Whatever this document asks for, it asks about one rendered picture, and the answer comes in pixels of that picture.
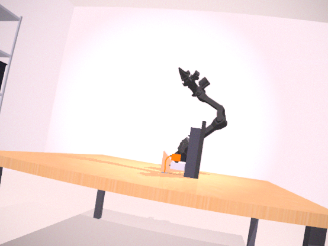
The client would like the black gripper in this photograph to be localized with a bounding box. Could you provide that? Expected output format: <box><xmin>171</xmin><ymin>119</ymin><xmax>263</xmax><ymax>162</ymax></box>
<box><xmin>178</xmin><ymin>67</ymin><xmax>197</xmax><ymax>89</ymax></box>

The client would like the orange power plug with cord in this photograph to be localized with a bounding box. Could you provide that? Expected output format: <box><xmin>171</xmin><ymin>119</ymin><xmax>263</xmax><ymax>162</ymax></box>
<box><xmin>164</xmin><ymin>154</ymin><xmax>186</xmax><ymax>172</ymax></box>

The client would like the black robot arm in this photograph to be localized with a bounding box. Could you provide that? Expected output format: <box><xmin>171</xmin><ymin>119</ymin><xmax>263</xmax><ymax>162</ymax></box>
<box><xmin>174</xmin><ymin>71</ymin><xmax>227</xmax><ymax>156</ymax></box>

